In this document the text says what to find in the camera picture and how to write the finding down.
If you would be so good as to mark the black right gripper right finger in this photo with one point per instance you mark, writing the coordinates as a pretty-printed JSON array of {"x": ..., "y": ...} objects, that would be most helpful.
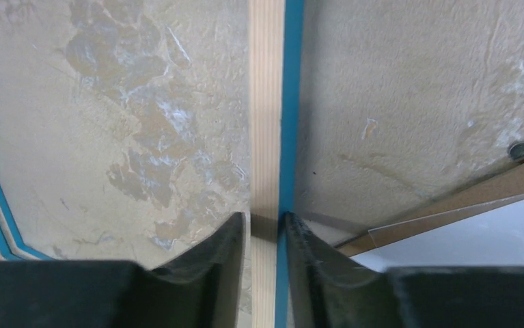
[{"x": 329, "y": 289}]

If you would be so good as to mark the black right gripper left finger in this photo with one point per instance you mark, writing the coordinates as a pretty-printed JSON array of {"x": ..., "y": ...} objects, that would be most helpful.
[{"x": 198, "y": 288}]

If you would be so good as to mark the blue wooden picture frame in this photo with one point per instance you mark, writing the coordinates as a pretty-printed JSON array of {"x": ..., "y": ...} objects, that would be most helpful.
[{"x": 132, "y": 129}]

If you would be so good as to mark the brown cardboard backing board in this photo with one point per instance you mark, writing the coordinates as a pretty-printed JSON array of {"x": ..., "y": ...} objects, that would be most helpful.
[{"x": 501, "y": 190}]

